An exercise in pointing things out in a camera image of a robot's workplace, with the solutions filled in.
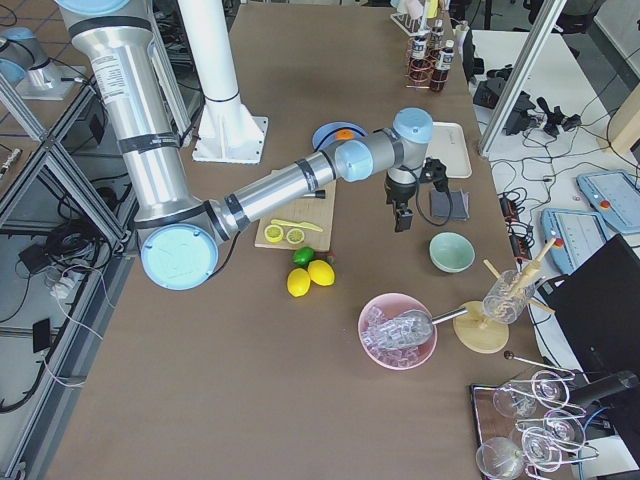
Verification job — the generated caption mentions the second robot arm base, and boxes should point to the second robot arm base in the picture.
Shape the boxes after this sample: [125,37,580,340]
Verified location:
[1,27,86,101]

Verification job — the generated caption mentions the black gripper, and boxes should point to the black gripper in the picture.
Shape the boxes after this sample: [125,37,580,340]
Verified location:
[384,177,416,232]

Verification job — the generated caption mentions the green lime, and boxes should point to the green lime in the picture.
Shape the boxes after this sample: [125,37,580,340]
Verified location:
[292,246,316,268]

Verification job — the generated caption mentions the wine glass middle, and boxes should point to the wine glass middle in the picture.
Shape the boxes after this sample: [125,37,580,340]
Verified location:
[521,426,562,472]

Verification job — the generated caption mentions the wooden cutting board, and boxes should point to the wooden cutting board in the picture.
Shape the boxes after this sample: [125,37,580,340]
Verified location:
[254,181,336,252]

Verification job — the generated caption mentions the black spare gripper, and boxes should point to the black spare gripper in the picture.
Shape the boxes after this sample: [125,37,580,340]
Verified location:
[536,97,582,139]

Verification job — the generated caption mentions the wine glass upper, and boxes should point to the wine glass upper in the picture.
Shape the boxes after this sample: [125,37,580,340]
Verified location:
[531,370,569,409]

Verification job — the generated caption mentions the cream plastic tray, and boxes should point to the cream plastic tray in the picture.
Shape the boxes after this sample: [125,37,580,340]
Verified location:
[426,121,472,179]

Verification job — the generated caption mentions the black monitor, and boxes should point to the black monitor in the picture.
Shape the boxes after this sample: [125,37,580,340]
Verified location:
[539,234,639,374]

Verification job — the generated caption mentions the yellow lemon left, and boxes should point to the yellow lemon left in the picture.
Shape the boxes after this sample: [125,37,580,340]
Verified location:
[286,268,311,298]

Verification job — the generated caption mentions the blue teach pendant far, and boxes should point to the blue teach pendant far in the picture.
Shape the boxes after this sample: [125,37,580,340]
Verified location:
[576,170,639,235]

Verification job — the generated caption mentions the blue teach pendant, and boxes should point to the blue teach pendant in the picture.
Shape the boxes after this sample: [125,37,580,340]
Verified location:
[540,208,611,274]
[576,170,639,235]

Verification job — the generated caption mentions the wine glass front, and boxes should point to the wine glass front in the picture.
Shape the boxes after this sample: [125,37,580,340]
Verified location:
[475,437,526,480]

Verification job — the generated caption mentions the blue teach pendant near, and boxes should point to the blue teach pendant near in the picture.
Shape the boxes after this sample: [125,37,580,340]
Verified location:
[540,208,611,274]

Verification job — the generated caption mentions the wooden cup stand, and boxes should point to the wooden cup stand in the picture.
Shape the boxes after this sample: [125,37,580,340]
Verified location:
[453,238,555,354]

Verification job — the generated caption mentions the yellow lemon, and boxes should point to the yellow lemon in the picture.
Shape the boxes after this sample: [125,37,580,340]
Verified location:
[286,268,311,298]
[307,260,336,286]

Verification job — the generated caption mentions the green ceramic bowl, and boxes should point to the green ceramic bowl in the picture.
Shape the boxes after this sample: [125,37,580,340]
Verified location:
[429,232,476,273]

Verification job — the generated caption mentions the clear glass mug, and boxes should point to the clear glass mug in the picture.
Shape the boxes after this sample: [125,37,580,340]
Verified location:
[482,270,535,325]

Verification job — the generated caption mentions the dark bottle white label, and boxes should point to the dark bottle white label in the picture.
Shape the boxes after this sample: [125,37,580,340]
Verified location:
[429,40,455,92]

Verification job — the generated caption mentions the blue plate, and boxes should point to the blue plate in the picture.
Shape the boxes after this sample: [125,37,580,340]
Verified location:
[311,121,368,151]

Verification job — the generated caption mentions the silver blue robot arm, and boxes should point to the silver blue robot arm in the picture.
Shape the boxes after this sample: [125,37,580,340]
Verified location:
[58,1,433,291]

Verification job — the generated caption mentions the pink bowl with ice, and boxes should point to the pink bowl with ice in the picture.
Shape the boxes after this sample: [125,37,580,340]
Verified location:
[358,293,438,370]

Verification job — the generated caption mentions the wine glass rack tray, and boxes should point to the wine glass rack tray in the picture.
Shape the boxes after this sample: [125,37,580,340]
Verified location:
[469,372,600,479]

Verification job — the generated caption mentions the lemon half left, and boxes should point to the lemon half left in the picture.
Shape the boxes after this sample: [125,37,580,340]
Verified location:
[263,224,284,243]

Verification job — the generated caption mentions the orange fruit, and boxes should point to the orange fruit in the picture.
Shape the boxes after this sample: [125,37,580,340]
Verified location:
[335,129,354,140]

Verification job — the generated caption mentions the lemon half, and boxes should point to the lemon half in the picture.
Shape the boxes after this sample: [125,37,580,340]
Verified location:
[263,224,284,243]
[285,227,305,245]

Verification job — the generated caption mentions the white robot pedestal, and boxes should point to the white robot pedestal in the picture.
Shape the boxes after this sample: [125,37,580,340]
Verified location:
[179,0,268,165]

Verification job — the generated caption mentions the yellow lemon right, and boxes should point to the yellow lemon right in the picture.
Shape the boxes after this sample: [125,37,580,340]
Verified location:
[307,260,336,286]

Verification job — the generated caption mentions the copper wire bottle rack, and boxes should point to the copper wire bottle rack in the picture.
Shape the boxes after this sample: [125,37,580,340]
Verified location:
[405,26,445,90]

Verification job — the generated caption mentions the metal ice scoop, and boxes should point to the metal ice scoop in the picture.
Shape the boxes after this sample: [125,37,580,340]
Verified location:
[381,307,468,348]

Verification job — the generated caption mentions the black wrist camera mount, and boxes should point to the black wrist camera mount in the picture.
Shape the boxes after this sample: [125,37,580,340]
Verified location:
[420,157,449,193]

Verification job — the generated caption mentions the grey folded cloth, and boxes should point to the grey folded cloth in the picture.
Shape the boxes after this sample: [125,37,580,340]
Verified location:
[430,189,470,221]

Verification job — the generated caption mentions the lemon half right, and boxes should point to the lemon half right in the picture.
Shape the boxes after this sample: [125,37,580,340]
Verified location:
[285,227,305,245]

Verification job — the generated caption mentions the aluminium frame post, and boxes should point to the aluminium frame post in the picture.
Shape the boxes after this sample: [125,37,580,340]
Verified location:
[478,0,566,157]

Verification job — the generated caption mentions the yellow plastic knife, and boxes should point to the yellow plastic knife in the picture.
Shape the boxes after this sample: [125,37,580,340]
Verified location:
[270,218,324,232]

